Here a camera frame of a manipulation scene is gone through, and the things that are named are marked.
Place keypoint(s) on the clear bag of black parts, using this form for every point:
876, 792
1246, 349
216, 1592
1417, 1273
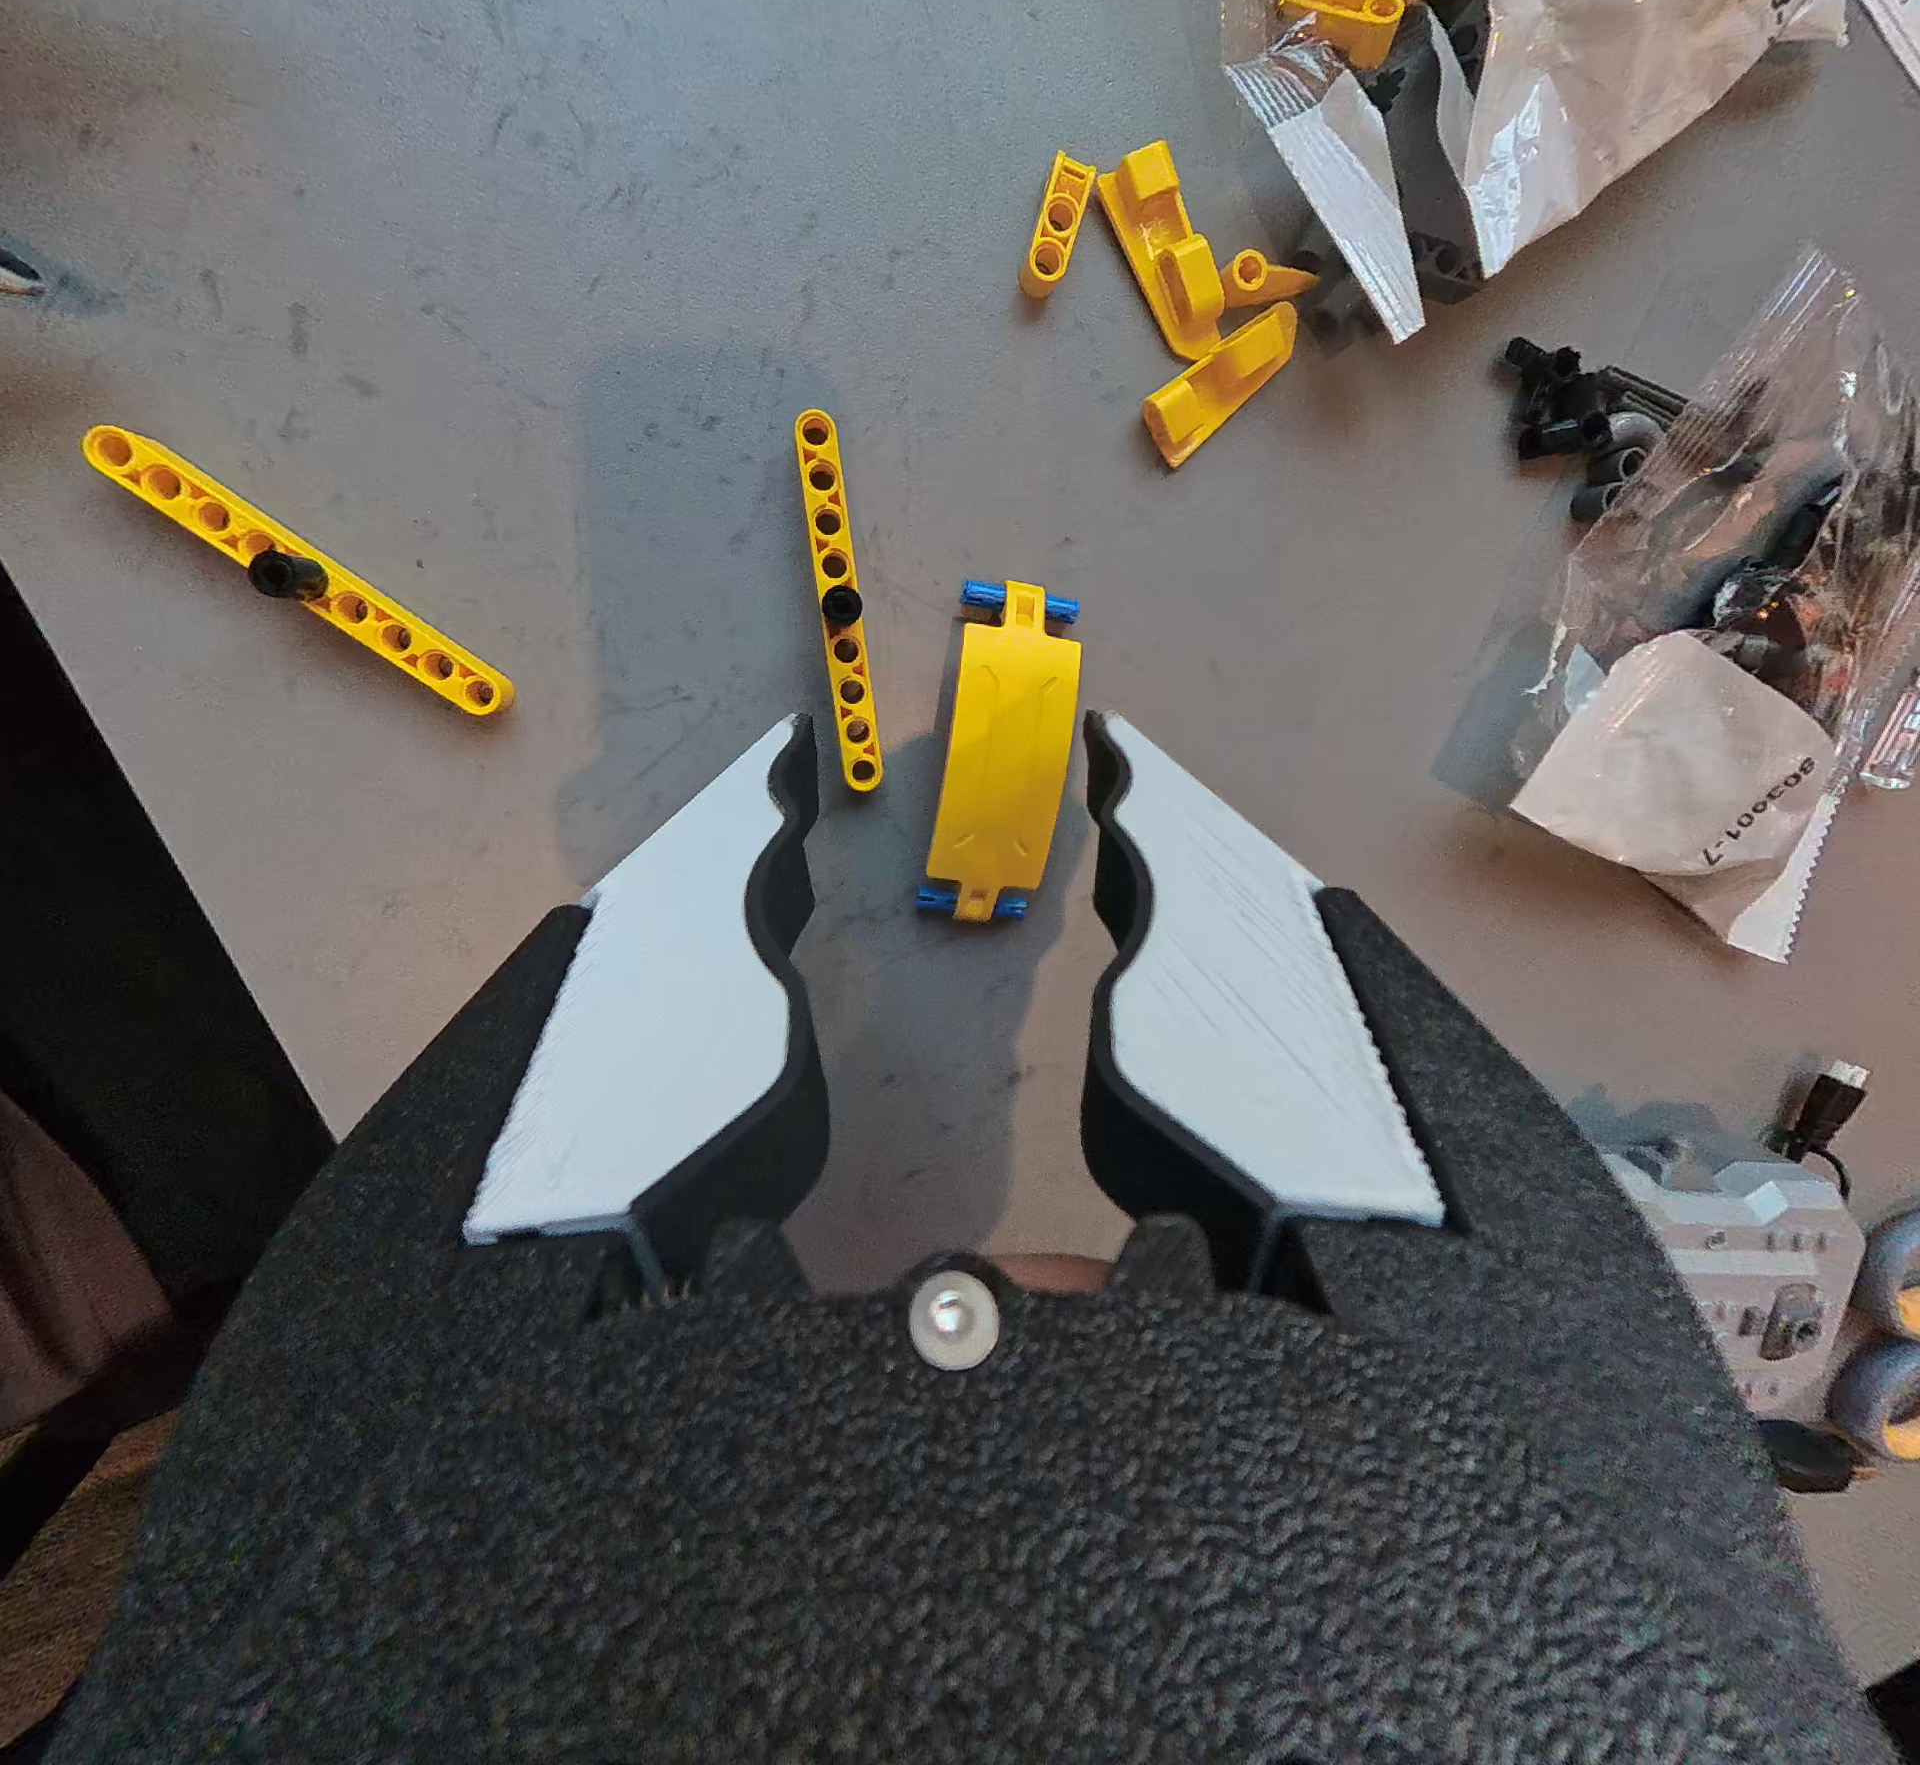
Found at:
1681, 775

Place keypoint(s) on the small yellow connector piece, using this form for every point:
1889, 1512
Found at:
1254, 278

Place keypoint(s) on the person's brown sweater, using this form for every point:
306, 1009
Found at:
59, 1270

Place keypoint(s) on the pile of black pins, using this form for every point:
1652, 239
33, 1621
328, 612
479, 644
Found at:
1574, 424

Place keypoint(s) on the yellow curved panel blue pins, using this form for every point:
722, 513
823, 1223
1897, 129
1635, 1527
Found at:
1001, 745

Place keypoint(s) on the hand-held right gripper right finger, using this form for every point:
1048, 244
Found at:
1260, 1029

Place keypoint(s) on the grey rubber wheel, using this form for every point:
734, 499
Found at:
1859, 1405
1882, 1256

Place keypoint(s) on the yellow holed beam black pin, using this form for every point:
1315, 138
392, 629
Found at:
855, 701
166, 486

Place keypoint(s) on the dark grey connector piece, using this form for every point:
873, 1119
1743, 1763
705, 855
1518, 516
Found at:
1335, 296

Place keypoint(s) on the grey desk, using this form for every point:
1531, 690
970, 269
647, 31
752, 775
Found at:
600, 220

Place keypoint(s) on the clear bag of yellow parts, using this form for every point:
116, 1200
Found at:
1620, 25

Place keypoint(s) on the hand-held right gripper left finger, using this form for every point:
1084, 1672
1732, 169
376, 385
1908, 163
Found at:
646, 1016

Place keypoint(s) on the short yellow three-hole beam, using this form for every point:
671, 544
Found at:
1059, 220

